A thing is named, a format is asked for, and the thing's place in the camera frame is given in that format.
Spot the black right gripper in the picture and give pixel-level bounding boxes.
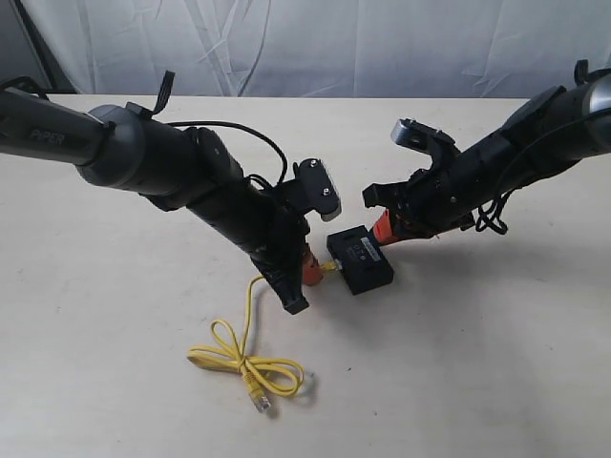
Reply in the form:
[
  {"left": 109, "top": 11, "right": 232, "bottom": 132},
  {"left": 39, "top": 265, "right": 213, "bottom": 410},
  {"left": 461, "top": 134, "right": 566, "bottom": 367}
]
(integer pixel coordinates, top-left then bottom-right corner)
[{"left": 363, "top": 128, "right": 542, "bottom": 246}]

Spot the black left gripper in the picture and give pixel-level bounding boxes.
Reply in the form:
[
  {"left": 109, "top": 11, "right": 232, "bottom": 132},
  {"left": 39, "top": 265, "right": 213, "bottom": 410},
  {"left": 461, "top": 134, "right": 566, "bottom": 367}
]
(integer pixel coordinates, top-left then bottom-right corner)
[{"left": 187, "top": 178, "right": 323, "bottom": 315}]

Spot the black network switch box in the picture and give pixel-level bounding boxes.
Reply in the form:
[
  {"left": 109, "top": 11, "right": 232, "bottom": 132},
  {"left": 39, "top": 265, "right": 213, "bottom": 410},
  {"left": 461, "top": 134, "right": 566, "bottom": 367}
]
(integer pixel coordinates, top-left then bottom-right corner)
[{"left": 327, "top": 225, "right": 394, "bottom": 295}]

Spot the yellow ethernet cable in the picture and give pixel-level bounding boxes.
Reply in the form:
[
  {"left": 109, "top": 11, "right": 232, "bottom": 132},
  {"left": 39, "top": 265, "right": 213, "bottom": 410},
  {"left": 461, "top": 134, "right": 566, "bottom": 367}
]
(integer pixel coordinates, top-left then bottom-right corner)
[{"left": 186, "top": 259, "right": 343, "bottom": 414}]

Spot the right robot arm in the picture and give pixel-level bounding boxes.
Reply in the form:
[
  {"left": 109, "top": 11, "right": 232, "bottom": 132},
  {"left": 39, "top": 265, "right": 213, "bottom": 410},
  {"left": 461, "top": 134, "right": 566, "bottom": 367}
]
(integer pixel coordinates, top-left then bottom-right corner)
[{"left": 363, "top": 71, "right": 610, "bottom": 245}]

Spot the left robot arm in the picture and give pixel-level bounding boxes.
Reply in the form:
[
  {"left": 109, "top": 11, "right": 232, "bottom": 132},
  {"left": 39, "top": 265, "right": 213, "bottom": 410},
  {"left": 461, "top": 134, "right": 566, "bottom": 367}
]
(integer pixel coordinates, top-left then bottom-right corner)
[{"left": 1, "top": 88, "right": 313, "bottom": 315}]

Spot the white backdrop curtain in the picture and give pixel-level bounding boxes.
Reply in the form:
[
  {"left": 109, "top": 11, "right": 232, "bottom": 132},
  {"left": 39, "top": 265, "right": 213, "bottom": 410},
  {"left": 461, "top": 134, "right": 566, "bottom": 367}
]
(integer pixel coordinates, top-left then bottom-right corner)
[{"left": 1, "top": 1, "right": 610, "bottom": 98}]

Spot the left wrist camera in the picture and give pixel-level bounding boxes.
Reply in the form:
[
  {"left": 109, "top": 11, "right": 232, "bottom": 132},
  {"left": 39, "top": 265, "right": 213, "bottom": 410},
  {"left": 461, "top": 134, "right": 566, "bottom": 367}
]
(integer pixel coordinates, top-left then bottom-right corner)
[{"left": 280, "top": 158, "right": 342, "bottom": 222}]

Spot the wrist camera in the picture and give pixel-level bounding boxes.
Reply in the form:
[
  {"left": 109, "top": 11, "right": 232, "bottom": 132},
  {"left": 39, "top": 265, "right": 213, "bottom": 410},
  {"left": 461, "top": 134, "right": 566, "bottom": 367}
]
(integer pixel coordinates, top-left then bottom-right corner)
[
  {"left": 280, "top": 158, "right": 342, "bottom": 222},
  {"left": 390, "top": 118, "right": 460, "bottom": 168}
]

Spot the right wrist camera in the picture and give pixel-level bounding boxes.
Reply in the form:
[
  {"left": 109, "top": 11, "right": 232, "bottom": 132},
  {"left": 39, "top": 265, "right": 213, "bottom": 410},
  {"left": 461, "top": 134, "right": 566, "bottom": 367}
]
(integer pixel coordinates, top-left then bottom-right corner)
[{"left": 390, "top": 118, "right": 460, "bottom": 168}]

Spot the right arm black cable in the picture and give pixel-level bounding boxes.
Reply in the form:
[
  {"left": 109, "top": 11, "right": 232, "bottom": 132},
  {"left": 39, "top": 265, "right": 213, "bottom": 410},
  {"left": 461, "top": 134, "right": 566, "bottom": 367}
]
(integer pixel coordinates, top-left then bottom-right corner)
[{"left": 472, "top": 59, "right": 611, "bottom": 236}]

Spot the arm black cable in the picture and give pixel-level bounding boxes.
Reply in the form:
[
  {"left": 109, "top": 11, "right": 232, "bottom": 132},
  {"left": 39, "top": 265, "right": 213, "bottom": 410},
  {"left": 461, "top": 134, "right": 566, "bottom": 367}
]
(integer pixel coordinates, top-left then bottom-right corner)
[
  {"left": 472, "top": 59, "right": 611, "bottom": 236},
  {"left": 0, "top": 70, "right": 290, "bottom": 201}
]

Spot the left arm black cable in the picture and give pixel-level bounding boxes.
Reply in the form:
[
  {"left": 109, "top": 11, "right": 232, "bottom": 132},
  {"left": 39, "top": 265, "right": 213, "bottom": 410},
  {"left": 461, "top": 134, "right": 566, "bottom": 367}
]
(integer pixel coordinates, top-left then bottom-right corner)
[{"left": 0, "top": 70, "right": 290, "bottom": 201}]

